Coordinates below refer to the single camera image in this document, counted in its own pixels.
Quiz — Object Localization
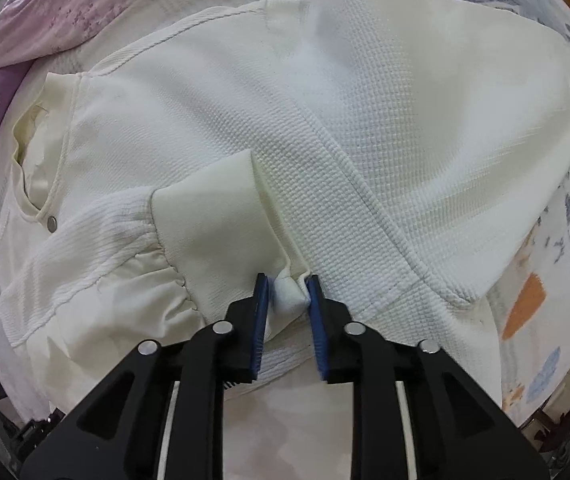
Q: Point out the pink floral blanket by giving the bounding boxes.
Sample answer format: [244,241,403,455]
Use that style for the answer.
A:
[0,0,200,68]

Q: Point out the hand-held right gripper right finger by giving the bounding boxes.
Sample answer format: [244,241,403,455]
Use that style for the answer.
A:
[305,274,550,480]

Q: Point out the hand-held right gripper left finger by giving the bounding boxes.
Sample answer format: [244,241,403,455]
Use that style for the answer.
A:
[20,274,270,480]

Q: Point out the white waffle jacket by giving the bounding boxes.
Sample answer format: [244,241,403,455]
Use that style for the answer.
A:
[0,0,570,411]

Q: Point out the leaf printed bed sheet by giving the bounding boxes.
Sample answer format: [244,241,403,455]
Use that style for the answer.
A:
[0,0,570,480]

